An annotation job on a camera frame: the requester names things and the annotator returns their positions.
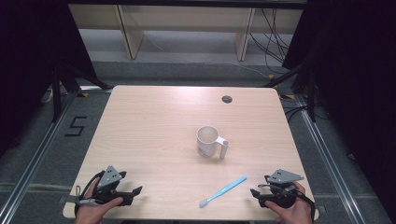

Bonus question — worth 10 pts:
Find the bundle of black cables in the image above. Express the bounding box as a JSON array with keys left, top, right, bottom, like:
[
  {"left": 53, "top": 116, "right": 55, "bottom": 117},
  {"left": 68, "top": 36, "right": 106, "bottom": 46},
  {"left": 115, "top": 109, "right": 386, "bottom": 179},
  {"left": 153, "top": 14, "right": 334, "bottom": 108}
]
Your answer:
[{"left": 248, "top": 7, "right": 294, "bottom": 75}]

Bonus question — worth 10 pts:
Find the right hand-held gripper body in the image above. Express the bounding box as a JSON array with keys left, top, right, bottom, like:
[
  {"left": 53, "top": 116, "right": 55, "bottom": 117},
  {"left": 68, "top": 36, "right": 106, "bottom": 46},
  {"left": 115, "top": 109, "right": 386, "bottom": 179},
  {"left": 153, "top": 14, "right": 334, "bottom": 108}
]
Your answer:
[{"left": 257, "top": 168, "right": 305, "bottom": 209}]

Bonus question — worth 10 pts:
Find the beige shelf unit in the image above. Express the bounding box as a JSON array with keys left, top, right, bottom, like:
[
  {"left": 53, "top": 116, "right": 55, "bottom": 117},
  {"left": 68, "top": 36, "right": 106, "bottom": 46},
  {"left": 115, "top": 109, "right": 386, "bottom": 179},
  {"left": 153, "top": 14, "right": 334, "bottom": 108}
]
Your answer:
[{"left": 68, "top": 4, "right": 304, "bottom": 62}]

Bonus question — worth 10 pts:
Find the aluminium floor rail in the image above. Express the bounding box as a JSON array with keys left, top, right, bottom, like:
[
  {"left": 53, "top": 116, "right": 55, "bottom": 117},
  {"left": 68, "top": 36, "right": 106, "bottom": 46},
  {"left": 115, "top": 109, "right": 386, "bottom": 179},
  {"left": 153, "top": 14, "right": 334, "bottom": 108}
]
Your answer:
[
  {"left": 294, "top": 94, "right": 368, "bottom": 224},
  {"left": 0, "top": 89, "right": 79, "bottom": 224}
]

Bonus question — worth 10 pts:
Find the person's left hand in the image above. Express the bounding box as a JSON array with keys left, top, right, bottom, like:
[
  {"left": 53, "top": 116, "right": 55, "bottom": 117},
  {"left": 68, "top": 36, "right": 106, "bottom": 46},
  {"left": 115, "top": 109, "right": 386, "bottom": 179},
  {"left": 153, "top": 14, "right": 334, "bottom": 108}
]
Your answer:
[{"left": 74, "top": 186, "right": 124, "bottom": 224}]

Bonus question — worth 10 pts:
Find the white cup with handle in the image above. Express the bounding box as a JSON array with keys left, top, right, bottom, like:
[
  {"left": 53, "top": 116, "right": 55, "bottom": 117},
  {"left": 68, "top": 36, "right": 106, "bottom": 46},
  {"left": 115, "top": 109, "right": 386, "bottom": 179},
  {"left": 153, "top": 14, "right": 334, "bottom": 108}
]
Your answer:
[{"left": 195, "top": 125, "right": 230, "bottom": 161}]

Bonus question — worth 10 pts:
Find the black wrist strap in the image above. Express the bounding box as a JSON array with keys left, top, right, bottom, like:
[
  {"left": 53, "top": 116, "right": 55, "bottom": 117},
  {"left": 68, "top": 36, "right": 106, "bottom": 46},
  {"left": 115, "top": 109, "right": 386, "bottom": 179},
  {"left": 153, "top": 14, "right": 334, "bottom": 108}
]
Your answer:
[
  {"left": 295, "top": 189, "right": 317, "bottom": 222},
  {"left": 74, "top": 169, "right": 106, "bottom": 217}
]

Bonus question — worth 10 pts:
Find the black curtain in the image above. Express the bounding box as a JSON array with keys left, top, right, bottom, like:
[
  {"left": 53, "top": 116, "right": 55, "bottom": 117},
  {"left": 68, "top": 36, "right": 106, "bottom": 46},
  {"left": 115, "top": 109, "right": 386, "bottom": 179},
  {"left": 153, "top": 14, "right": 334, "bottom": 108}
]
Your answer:
[
  {"left": 282, "top": 0, "right": 396, "bottom": 217},
  {"left": 0, "top": 0, "right": 98, "bottom": 158}
]

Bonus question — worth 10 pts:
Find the light blue toothbrush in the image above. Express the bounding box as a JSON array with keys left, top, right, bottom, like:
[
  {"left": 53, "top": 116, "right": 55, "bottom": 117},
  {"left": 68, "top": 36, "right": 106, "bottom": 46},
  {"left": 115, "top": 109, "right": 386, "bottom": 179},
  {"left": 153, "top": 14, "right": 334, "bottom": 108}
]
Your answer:
[{"left": 199, "top": 175, "right": 248, "bottom": 209}]

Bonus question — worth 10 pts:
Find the black floor cable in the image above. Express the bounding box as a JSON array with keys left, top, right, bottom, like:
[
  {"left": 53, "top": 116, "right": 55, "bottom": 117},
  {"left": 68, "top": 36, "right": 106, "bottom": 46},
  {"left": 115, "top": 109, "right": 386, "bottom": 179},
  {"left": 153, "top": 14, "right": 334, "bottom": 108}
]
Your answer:
[{"left": 283, "top": 104, "right": 332, "bottom": 123}]

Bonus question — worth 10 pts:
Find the black metal stand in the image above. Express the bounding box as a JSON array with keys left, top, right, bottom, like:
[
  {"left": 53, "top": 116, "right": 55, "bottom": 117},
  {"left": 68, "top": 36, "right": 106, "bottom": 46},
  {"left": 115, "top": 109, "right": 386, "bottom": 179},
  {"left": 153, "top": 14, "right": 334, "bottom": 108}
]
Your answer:
[
  {"left": 263, "top": 61, "right": 318, "bottom": 123},
  {"left": 50, "top": 61, "right": 114, "bottom": 123}
]

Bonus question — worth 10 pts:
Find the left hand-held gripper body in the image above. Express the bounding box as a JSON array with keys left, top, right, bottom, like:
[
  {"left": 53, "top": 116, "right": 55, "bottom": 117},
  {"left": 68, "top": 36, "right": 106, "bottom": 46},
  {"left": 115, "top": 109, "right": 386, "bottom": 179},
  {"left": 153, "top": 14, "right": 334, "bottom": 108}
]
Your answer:
[{"left": 92, "top": 165, "right": 135, "bottom": 207}]

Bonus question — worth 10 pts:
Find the person's right hand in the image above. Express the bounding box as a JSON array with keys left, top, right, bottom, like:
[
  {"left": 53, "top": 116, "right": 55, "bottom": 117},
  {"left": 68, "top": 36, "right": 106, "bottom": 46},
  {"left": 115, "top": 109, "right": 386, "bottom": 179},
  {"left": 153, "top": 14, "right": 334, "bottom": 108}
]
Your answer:
[{"left": 264, "top": 181, "right": 314, "bottom": 224}]

